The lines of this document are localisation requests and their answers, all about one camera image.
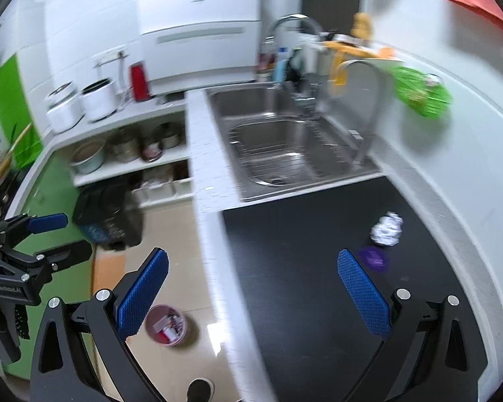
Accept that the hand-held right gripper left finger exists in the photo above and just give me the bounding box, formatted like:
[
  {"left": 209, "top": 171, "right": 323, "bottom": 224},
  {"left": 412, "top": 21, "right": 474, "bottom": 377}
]
[{"left": 30, "top": 248, "right": 169, "bottom": 402}]

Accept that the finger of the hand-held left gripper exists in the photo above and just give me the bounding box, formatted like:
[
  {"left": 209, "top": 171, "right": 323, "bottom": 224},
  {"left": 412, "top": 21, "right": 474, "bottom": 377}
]
[
  {"left": 34, "top": 241, "right": 94, "bottom": 273},
  {"left": 0, "top": 213, "right": 69, "bottom": 244}
]

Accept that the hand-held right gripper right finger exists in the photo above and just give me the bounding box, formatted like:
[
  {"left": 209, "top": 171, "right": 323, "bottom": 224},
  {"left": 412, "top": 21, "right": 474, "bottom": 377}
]
[{"left": 337, "top": 248, "right": 487, "bottom": 402}]

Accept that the small pink trash bin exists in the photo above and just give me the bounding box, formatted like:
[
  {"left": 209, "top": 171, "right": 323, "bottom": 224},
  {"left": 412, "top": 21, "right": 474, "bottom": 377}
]
[{"left": 146, "top": 305, "right": 188, "bottom": 346}]

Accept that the black trash bag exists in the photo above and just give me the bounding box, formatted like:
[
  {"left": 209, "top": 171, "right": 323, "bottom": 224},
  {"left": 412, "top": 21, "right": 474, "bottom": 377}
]
[{"left": 72, "top": 184, "right": 144, "bottom": 250}]

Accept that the purple fabric pouch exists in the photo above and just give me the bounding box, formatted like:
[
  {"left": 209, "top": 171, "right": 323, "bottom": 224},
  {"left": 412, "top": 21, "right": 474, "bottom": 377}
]
[{"left": 357, "top": 246, "right": 390, "bottom": 272}]

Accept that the crumpled white paper ball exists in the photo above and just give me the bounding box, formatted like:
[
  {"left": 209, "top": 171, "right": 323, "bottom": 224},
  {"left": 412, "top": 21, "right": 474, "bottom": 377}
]
[{"left": 370, "top": 213, "right": 404, "bottom": 247}]

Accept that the teal cooking pot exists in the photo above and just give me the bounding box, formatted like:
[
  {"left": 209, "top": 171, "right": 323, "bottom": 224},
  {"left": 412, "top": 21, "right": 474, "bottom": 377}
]
[{"left": 70, "top": 140, "right": 106, "bottom": 174}]

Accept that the white plastic tray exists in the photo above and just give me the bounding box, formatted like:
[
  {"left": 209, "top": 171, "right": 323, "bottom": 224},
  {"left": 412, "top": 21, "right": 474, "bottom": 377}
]
[{"left": 132, "top": 178, "right": 193, "bottom": 209}]

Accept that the metal cooking pot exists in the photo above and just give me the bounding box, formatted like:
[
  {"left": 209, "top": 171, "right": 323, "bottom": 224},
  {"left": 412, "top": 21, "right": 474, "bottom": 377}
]
[{"left": 109, "top": 131, "right": 141, "bottom": 162}]

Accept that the white rice cooker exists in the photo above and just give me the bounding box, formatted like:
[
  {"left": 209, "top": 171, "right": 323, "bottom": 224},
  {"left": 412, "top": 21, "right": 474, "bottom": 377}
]
[{"left": 45, "top": 83, "right": 85, "bottom": 135}]

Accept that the person's shoe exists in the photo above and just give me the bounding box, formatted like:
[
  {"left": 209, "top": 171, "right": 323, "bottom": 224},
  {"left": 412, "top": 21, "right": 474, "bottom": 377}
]
[{"left": 187, "top": 378, "right": 215, "bottom": 402}]

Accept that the white cooker with black rim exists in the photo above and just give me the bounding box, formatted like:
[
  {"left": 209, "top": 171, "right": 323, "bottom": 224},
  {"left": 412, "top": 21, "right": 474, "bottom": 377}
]
[{"left": 80, "top": 77, "right": 119, "bottom": 123}]

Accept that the white storage shelf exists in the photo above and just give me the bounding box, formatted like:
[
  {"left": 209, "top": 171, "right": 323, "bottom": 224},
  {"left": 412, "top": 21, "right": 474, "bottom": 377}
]
[{"left": 46, "top": 99, "right": 194, "bottom": 210}]

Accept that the stainless steel sink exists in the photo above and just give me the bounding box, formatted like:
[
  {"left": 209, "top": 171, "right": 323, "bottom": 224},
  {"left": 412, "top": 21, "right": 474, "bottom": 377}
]
[{"left": 205, "top": 83, "right": 382, "bottom": 202}]

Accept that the red kettle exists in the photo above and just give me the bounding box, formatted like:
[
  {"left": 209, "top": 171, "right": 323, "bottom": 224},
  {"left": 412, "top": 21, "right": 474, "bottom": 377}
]
[{"left": 129, "top": 62, "right": 152, "bottom": 102}]

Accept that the tall chrome gooseneck faucet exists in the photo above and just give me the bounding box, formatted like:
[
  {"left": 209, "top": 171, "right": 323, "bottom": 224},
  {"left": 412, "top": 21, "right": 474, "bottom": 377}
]
[{"left": 333, "top": 59, "right": 386, "bottom": 166}]

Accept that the green mesh bag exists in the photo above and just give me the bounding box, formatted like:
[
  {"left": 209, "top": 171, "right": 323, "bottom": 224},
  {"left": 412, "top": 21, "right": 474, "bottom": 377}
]
[{"left": 392, "top": 66, "right": 453, "bottom": 118}]

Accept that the yellow plastic holder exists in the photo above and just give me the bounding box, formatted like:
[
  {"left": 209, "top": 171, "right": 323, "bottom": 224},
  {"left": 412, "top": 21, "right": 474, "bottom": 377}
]
[{"left": 325, "top": 40, "right": 403, "bottom": 87}]

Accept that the white countertop dishwasher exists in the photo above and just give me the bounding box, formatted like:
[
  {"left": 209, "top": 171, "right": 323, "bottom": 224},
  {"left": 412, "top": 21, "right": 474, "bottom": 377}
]
[{"left": 136, "top": 0, "right": 263, "bottom": 97}]

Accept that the blue dish soap bottle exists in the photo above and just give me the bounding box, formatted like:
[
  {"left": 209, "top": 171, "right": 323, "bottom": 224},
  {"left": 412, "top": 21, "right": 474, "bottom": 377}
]
[{"left": 274, "top": 48, "right": 290, "bottom": 83}]

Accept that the chrome mixer faucet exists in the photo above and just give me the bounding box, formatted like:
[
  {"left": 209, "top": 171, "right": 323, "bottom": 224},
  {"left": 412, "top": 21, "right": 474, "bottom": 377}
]
[{"left": 261, "top": 14, "right": 324, "bottom": 105}]

